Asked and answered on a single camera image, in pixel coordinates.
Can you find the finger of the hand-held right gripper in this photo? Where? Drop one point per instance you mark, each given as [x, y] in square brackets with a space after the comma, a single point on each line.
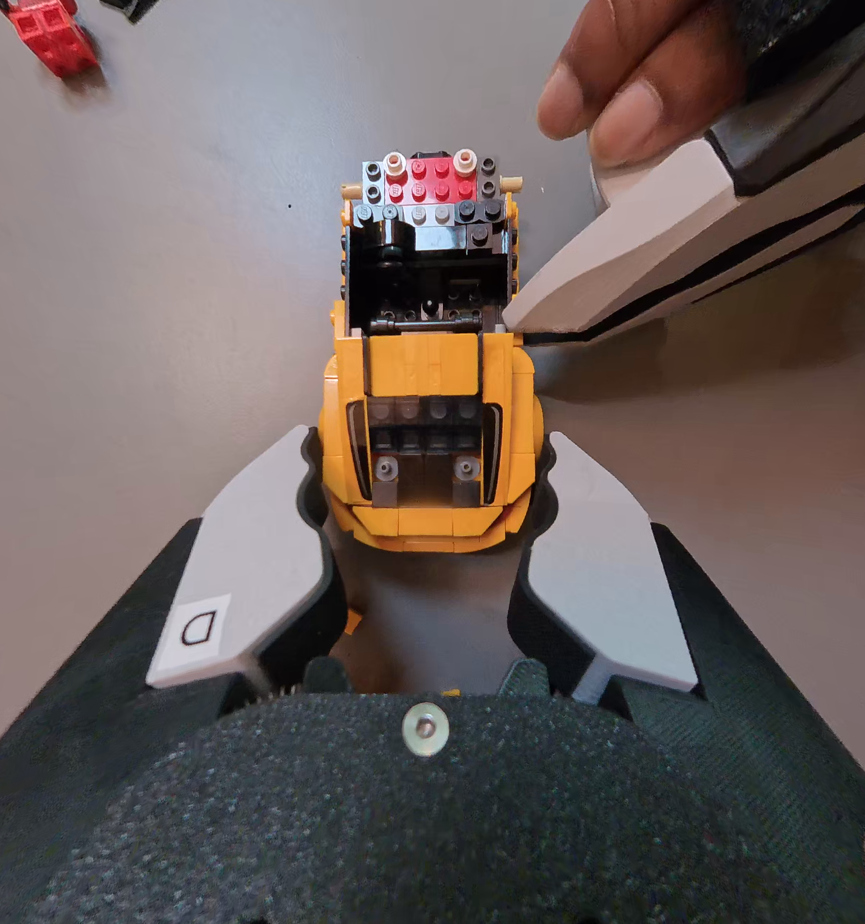
[750, 267]
[634, 238]

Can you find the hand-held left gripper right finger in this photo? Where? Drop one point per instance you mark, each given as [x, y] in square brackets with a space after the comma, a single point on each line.
[605, 592]

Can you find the red lego minifigure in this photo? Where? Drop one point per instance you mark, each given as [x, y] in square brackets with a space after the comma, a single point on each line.
[57, 36]

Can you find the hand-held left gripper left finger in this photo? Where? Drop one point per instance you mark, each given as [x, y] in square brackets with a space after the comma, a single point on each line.
[259, 577]

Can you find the yellow lego car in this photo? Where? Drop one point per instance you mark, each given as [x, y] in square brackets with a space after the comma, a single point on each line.
[432, 361]

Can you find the person's right hand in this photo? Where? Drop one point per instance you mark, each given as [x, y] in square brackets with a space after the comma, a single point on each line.
[656, 58]

